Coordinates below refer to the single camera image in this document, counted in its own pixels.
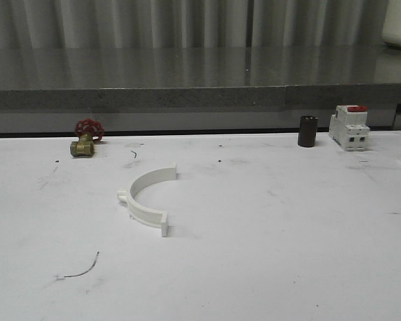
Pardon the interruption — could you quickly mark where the white half pipe clamp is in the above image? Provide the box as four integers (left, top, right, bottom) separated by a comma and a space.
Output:
117, 163, 177, 237

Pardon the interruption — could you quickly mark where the dark brown pipe coupling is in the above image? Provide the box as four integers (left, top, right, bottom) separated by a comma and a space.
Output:
297, 116, 318, 148

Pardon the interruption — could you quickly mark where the brass valve red handwheel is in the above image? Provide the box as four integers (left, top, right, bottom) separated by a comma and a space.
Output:
70, 118, 104, 157

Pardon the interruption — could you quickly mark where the grey stone counter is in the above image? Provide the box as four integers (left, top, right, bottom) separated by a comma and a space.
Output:
0, 45, 401, 136

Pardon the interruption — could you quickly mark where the white container on counter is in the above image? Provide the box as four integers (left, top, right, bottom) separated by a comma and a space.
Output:
382, 0, 401, 48

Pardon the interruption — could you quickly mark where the white circuit breaker red switch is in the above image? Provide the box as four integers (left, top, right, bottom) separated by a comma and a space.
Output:
329, 105, 370, 152

